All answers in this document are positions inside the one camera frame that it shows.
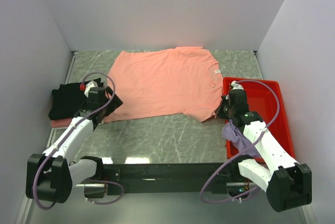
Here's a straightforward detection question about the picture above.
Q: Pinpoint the red plastic bin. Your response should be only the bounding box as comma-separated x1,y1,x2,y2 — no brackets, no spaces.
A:
222,77,295,158

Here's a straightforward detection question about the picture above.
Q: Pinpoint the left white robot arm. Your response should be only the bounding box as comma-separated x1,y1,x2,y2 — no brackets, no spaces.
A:
26,86,122,210

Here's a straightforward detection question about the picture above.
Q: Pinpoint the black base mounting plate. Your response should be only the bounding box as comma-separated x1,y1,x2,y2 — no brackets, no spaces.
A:
92,163,252,196

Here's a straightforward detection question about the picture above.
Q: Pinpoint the folded pink t shirt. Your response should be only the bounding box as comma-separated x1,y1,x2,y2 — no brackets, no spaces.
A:
51,118,72,129

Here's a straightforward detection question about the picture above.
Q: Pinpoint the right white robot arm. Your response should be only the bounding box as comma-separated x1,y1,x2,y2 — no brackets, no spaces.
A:
219,86,312,212

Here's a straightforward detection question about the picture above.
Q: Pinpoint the salmon pink t shirt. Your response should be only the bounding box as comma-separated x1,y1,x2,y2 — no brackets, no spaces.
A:
105,47,223,122

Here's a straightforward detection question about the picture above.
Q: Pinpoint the lavender t shirt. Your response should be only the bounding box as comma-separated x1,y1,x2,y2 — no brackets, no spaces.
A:
222,120,252,152

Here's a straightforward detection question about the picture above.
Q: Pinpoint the folded black t shirt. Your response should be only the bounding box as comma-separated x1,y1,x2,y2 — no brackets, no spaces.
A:
48,77,102,120

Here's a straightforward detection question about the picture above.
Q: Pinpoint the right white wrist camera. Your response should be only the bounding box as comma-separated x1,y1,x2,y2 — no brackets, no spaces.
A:
230,81,244,90

